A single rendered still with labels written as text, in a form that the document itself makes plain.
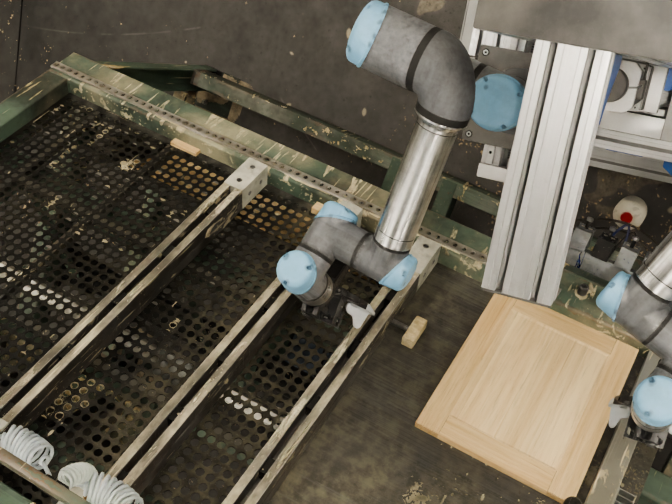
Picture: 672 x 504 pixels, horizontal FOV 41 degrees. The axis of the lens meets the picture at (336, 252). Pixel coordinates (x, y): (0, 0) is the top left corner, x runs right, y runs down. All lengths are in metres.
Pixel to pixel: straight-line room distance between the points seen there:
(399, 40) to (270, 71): 2.00
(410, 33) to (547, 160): 0.50
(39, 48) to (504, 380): 2.67
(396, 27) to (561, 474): 1.04
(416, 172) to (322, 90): 1.86
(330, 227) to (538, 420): 0.71
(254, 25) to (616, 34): 2.55
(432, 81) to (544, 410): 0.92
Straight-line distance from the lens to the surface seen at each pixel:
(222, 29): 3.62
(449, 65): 1.52
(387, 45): 1.54
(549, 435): 2.11
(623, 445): 2.12
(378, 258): 1.68
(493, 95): 1.91
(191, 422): 2.00
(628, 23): 1.11
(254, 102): 3.34
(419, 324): 2.20
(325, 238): 1.71
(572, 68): 1.11
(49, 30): 4.10
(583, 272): 2.44
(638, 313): 1.56
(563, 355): 2.25
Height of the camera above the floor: 3.13
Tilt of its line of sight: 65 degrees down
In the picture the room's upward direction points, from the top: 113 degrees counter-clockwise
